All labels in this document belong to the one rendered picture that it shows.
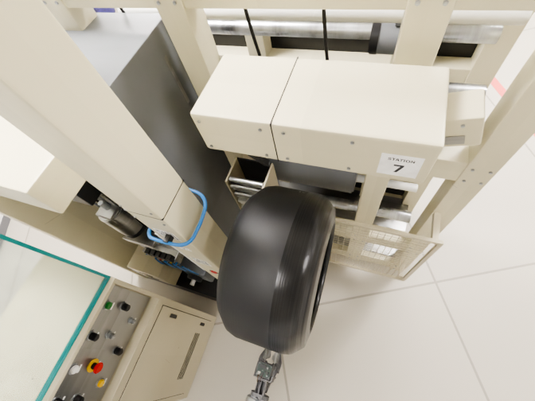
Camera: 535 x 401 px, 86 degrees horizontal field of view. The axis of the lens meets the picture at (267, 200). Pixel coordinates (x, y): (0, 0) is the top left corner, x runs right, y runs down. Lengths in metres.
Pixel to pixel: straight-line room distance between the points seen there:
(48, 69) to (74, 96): 0.05
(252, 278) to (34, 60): 0.68
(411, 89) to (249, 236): 0.58
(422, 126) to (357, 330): 1.80
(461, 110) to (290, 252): 0.56
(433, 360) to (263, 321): 1.65
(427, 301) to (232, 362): 1.47
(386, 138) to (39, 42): 0.63
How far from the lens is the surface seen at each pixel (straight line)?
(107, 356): 1.57
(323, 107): 0.73
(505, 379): 2.55
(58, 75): 0.58
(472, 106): 0.86
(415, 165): 0.74
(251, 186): 1.37
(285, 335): 0.94
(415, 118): 0.73
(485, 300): 2.59
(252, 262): 0.87
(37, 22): 0.58
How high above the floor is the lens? 2.29
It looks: 60 degrees down
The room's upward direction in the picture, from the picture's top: 19 degrees counter-clockwise
